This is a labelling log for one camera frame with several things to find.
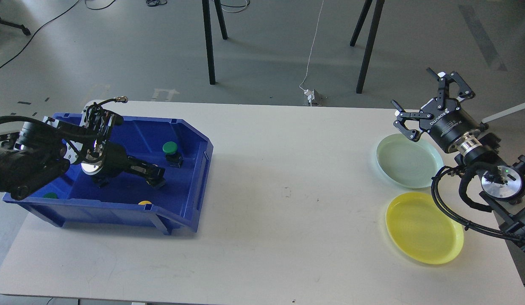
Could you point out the yellow plate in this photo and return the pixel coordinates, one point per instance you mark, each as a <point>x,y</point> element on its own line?
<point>421,231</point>

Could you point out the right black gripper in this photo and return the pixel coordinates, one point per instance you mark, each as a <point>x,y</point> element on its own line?
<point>446,125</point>

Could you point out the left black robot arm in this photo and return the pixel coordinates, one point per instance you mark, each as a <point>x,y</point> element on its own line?
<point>45,149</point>

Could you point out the black tripod legs left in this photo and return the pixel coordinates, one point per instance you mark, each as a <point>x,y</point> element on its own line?
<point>208,35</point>

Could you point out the black tripod legs right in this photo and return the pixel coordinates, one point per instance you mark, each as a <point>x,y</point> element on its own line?
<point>373,28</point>

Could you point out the green button bin corner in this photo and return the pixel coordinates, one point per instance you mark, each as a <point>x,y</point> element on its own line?
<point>50,195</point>

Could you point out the light green plate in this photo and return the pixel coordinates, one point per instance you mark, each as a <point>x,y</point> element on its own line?
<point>410,164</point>

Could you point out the black tripod legs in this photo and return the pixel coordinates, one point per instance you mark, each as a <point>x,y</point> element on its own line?
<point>208,35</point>
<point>373,28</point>

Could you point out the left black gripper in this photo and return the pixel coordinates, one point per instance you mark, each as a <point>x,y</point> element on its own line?
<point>116,161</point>

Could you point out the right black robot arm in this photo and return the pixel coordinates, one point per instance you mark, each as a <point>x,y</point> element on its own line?
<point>486,179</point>

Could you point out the black stand leg corner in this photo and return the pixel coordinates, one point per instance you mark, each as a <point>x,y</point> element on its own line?
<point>22,27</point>

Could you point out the white office chair base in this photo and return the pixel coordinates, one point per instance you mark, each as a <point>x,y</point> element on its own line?
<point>503,113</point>

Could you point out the green push button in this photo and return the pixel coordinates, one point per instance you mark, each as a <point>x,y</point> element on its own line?
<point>172,154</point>

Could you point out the blue plastic bin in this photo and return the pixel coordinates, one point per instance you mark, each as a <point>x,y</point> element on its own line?
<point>176,204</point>

